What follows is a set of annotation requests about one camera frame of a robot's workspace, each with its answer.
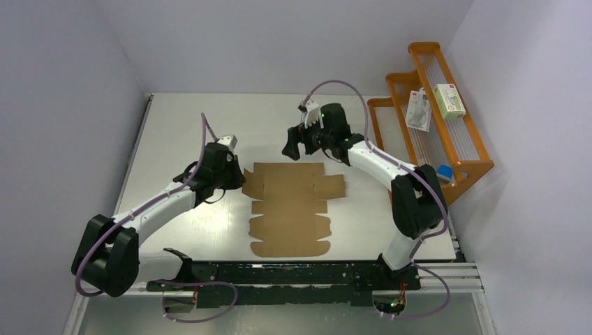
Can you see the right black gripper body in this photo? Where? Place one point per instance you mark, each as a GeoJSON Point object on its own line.
{"type": "Point", "coordinates": [328, 137]}

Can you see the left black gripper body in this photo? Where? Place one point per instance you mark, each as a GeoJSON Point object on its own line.
{"type": "Point", "coordinates": [218, 178]}

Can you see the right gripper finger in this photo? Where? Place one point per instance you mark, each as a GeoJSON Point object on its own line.
{"type": "Point", "coordinates": [313, 141]}
{"type": "Point", "coordinates": [294, 137]}

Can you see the brown cardboard box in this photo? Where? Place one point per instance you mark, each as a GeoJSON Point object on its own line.
{"type": "Point", "coordinates": [289, 208]}

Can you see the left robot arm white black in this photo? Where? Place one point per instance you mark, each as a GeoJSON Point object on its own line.
{"type": "Point", "coordinates": [108, 259]}

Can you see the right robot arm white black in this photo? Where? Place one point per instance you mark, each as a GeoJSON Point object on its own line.
{"type": "Point", "coordinates": [419, 210]}

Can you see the small blue white box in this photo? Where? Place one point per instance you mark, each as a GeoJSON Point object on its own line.
{"type": "Point", "coordinates": [444, 174]}

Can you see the white green product box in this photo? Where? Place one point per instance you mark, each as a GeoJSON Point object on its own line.
{"type": "Point", "coordinates": [449, 101]}

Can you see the white blister package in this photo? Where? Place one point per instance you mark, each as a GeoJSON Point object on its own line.
{"type": "Point", "coordinates": [418, 113]}

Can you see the orange wooden rack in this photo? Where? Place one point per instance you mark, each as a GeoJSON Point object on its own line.
{"type": "Point", "coordinates": [452, 142]}

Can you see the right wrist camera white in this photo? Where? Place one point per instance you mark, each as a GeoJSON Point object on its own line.
{"type": "Point", "coordinates": [311, 114]}

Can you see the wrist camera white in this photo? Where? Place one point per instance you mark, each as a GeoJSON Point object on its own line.
{"type": "Point", "coordinates": [228, 140]}
{"type": "Point", "coordinates": [311, 114]}

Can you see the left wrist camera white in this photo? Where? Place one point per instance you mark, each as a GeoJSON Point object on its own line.
{"type": "Point", "coordinates": [228, 140]}

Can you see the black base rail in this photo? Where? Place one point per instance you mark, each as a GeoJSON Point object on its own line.
{"type": "Point", "coordinates": [218, 284]}

